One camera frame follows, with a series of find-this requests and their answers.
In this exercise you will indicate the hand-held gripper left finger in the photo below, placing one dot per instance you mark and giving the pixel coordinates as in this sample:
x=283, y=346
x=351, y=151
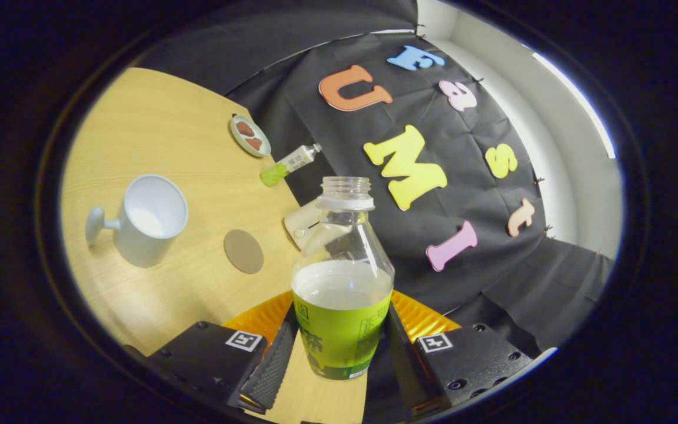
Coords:
x=271, y=371

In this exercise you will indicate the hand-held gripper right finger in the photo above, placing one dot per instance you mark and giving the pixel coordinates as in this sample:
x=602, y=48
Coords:
x=468, y=359

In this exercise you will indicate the green label juice bottle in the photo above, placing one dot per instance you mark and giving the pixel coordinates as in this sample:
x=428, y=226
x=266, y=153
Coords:
x=342, y=335

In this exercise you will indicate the round brown coaster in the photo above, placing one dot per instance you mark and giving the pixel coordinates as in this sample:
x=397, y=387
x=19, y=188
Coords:
x=243, y=251

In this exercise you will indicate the white cup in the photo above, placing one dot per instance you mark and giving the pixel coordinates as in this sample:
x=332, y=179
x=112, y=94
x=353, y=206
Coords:
x=139, y=241

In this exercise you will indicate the slim green drink bottle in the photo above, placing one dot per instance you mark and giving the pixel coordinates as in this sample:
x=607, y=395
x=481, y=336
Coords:
x=289, y=165

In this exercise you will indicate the white toaster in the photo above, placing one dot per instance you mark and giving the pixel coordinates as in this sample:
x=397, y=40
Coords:
x=301, y=227

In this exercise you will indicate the black backdrop cloth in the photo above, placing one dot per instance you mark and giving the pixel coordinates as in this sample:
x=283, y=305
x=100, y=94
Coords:
x=468, y=194

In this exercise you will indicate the pale green plate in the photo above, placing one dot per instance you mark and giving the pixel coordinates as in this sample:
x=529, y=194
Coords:
x=263, y=148

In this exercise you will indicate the brown food piece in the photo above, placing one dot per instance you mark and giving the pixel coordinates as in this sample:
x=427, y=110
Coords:
x=254, y=143
x=245, y=128

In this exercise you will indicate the wooden table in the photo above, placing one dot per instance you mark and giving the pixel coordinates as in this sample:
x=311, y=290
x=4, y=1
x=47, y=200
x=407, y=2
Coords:
x=156, y=118

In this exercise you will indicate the ceiling light panel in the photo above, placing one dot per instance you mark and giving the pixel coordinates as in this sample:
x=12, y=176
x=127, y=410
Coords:
x=580, y=100

